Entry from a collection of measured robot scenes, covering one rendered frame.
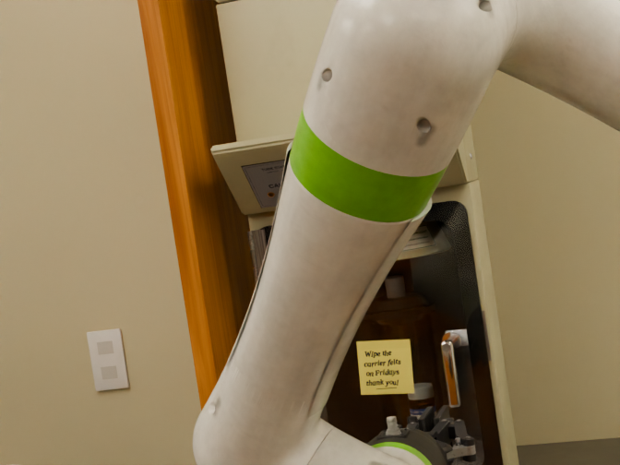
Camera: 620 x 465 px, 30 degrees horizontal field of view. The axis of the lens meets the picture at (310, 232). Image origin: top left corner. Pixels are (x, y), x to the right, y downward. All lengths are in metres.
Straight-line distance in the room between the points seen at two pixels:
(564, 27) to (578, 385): 1.21
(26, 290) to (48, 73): 0.42
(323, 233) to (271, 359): 0.14
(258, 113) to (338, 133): 0.84
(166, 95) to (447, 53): 0.86
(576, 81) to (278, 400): 0.35
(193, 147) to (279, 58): 0.17
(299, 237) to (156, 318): 1.34
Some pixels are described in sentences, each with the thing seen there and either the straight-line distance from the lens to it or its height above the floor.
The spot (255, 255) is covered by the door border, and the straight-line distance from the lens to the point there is 1.64.
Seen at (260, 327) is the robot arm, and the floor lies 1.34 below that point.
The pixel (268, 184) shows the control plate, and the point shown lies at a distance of 1.58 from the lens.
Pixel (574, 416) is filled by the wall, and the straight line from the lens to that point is 2.06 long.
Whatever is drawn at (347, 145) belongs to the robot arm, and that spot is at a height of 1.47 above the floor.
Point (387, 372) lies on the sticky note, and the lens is 1.62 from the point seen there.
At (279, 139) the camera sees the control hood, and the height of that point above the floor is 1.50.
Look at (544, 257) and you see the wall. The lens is 2.02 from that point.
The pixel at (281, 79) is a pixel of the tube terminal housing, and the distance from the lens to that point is 1.64.
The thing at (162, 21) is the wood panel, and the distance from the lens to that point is 1.61.
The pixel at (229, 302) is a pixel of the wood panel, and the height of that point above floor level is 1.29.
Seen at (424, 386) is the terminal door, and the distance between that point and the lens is 1.62.
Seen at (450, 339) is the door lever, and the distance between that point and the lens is 1.56.
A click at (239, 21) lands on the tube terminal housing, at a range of 1.66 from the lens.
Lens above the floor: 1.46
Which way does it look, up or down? 3 degrees down
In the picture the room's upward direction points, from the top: 9 degrees counter-clockwise
